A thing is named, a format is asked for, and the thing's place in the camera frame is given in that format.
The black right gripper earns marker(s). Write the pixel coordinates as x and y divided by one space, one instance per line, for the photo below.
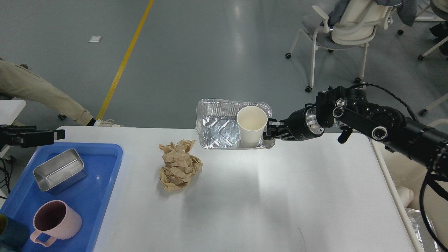
299 126

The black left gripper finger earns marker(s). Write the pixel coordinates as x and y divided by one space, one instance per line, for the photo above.
28 136

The white paper cup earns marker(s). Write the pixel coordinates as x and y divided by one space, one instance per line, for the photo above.
251 121

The stainless steel rectangular tray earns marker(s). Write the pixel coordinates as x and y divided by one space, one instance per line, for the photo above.
60 172

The aluminium foil container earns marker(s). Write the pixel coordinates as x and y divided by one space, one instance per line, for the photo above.
216 122

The pink plastic mug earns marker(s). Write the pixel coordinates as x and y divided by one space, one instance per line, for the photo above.
55 220

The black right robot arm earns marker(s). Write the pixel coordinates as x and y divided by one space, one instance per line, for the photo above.
350 108

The white side table left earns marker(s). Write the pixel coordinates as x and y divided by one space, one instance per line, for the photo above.
10 109

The person in beige trousers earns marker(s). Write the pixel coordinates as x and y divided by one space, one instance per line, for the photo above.
18 81

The white sneaker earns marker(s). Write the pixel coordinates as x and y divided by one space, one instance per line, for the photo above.
106 123

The blue plastic tray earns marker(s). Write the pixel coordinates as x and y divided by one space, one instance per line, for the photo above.
89 197

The teal object bottom left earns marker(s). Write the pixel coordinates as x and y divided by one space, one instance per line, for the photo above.
13 235

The crumpled brown paper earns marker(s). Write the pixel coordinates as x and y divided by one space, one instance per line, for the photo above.
179 165

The white floor marker tile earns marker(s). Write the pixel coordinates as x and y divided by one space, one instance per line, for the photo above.
95 39

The white office chair grey seat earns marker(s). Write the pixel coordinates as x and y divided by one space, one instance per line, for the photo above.
356 28

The beige plastic bin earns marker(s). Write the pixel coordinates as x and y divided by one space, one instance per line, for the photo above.
399 171

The grey jacket on chair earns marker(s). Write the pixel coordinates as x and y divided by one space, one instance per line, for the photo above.
406 10

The foil piece in bin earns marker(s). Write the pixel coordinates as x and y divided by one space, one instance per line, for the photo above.
423 236

